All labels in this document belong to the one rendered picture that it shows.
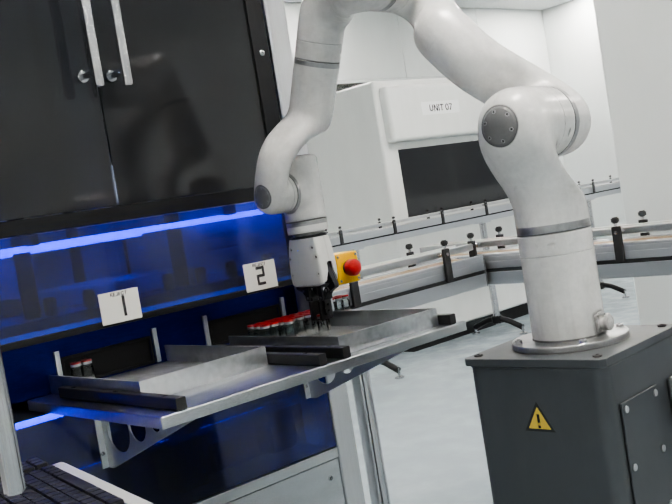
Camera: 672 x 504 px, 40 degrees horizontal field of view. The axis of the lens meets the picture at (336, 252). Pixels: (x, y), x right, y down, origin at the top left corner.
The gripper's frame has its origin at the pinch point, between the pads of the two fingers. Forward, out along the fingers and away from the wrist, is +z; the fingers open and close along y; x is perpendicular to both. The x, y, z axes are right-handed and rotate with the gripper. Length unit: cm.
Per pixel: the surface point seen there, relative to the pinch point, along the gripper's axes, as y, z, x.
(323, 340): 17.7, 3.1, -15.3
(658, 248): 26, 3, 87
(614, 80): -15, -45, 148
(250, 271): -15.1, -9.6, -5.0
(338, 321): -7.3, 4.6, 10.3
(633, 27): -6, -60, 148
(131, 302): -14.9, -8.5, -34.1
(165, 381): 11.1, 3.5, -44.4
